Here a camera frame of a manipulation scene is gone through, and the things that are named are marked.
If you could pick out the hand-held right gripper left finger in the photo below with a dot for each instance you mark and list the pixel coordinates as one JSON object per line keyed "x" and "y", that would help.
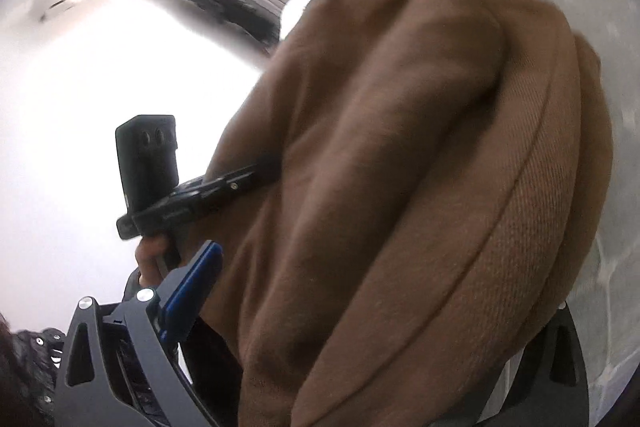
{"x": 192, "y": 282}

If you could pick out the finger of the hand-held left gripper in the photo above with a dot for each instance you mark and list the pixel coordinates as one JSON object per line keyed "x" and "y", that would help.
{"x": 250, "y": 179}

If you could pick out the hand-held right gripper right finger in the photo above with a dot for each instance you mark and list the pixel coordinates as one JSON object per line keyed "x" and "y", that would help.
{"x": 545, "y": 357}

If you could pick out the brown knit sweater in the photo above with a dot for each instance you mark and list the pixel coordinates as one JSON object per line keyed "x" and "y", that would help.
{"x": 400, "y": 207}

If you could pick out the person's left hand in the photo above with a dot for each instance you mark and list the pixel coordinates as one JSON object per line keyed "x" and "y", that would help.
{"x": 148, "y": 259}

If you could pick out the black garment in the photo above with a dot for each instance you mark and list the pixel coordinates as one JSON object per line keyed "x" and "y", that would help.
{"x": 225, "y": 2}

